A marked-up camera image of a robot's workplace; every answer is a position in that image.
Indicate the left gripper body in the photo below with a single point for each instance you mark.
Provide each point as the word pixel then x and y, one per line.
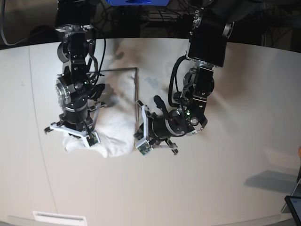
pixel 158 129

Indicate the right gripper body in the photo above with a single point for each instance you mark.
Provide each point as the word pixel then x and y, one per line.
pixel 77 122

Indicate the white printed T-shirt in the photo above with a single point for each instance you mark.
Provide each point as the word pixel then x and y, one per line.
pixel 116 122

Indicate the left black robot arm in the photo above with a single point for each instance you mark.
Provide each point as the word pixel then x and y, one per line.
pixel 191 80

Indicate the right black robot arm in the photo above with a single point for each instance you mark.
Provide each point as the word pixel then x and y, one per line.
pixel 77 87

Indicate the blue box at top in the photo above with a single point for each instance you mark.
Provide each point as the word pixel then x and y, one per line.
pixel 138 2

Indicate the black tablet screen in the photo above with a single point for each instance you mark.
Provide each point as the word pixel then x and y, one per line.
pixel 294 206

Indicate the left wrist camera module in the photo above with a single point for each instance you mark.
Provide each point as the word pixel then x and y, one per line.
pixel 144 147

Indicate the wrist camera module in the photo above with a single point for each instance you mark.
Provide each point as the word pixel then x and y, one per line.
pixel 92 139
pixel 144 147

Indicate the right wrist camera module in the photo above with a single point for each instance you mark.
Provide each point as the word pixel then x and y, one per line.
pixel 92 139

